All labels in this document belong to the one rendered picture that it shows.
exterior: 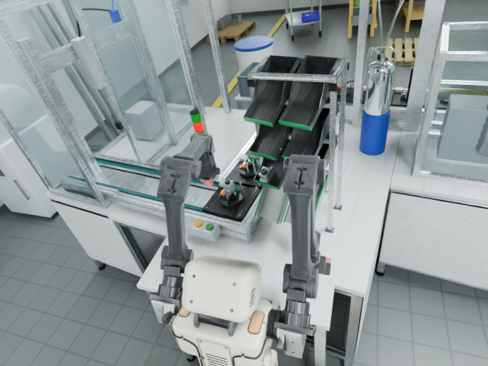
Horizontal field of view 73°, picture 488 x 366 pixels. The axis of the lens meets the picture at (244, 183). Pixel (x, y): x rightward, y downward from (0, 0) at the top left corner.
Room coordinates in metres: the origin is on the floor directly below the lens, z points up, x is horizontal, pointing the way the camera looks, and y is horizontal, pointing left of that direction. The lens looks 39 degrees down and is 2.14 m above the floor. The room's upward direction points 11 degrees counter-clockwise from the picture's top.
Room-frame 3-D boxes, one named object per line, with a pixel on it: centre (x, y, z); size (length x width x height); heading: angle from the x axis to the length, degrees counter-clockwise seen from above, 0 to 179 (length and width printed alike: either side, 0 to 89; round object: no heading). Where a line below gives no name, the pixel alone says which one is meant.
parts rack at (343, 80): (1.26, -0.29, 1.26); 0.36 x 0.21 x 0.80; 57
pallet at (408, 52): (5.16, -3.01, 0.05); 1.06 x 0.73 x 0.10; 156
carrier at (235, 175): (1.56, -0.06, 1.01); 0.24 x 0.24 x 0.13; 57
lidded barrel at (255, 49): (4.95, -0.52, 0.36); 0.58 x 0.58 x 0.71
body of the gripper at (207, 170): (1.15, 0.15, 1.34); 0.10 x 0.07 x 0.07; 57
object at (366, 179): (1.72, -0.16, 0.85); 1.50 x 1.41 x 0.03; 57
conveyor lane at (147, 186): (1.53, 0.32, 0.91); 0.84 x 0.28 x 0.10; 57
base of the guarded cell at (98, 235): (2.30, 0.74, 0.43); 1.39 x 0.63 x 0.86; 147
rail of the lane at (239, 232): (1.37, 0.40, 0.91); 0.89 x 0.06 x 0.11; 57
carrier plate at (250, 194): (1.35, 0.08, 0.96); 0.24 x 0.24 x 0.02; 57
